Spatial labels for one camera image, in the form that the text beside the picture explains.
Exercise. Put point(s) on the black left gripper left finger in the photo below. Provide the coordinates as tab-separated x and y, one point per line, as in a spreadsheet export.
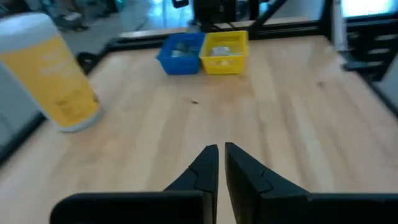
186	205

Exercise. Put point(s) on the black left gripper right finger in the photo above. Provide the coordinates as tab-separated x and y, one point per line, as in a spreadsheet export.
267	205

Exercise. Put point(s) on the dark grey handheld device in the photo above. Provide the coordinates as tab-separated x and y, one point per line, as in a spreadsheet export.
183	49

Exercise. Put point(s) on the clear plastic toiletry packet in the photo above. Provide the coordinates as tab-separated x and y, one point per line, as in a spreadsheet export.
222	51

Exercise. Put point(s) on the blue plastic basket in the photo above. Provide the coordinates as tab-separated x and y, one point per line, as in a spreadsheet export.
180	63

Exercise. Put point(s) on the yellow plastic basket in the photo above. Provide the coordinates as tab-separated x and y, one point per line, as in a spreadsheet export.
224	63

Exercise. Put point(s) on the black table clamp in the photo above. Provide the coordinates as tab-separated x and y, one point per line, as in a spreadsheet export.
85	60

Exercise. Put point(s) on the yellow disinfecting wipes canister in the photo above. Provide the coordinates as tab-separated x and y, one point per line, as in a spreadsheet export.
53	77

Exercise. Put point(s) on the lit computer screen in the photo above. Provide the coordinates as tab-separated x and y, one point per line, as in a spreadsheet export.
370	7

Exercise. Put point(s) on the black diagonal frame brace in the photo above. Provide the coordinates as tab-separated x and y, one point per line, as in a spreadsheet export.
267	12

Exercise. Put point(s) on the silver aluminium bracket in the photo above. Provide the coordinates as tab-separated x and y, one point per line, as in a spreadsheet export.
339	25

